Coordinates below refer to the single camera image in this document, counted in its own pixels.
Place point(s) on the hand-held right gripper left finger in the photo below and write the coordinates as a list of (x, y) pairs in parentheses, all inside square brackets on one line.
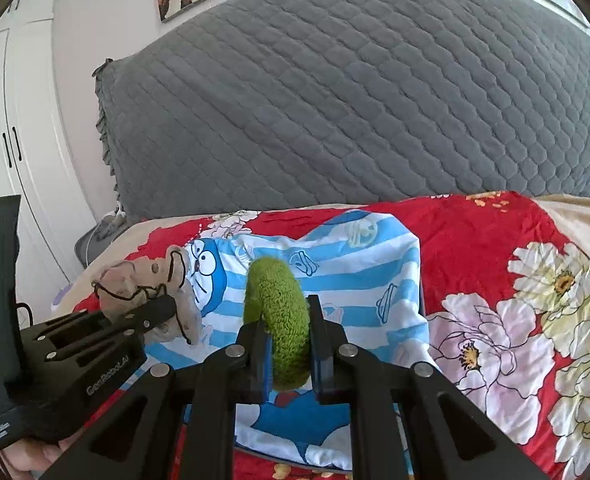
[(259, 362)]

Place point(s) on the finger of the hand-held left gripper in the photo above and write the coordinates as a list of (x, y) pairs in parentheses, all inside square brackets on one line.
[(150, 315)]

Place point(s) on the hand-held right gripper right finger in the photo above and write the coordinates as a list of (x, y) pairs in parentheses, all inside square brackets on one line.
[(320, 365)]

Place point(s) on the beige scrunchie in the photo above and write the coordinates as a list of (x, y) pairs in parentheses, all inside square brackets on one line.
[(125, 280)]

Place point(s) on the green fuzzy scrunchie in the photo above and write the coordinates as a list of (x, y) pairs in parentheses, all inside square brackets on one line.
[(280, 300)]

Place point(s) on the person's left hand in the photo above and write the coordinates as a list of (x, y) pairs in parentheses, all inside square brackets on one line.
[(30, 460)]

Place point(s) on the purple round object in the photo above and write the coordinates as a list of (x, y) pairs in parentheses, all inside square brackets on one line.
[(62, 295)]

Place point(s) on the grey bedside stool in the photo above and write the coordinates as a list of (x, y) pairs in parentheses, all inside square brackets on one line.
[(97, 240)]

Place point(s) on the blue striped lined storage box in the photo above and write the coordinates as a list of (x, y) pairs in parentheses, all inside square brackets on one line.
[(365, 270)]

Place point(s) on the red floral blanket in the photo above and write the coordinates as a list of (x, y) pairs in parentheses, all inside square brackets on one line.
[(475, 240)]

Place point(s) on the white wardrobe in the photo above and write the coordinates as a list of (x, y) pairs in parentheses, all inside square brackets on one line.
[(30, 85)]

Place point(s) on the grey quilted headboard cover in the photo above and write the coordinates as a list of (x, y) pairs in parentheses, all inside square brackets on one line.
[(325, 85)]

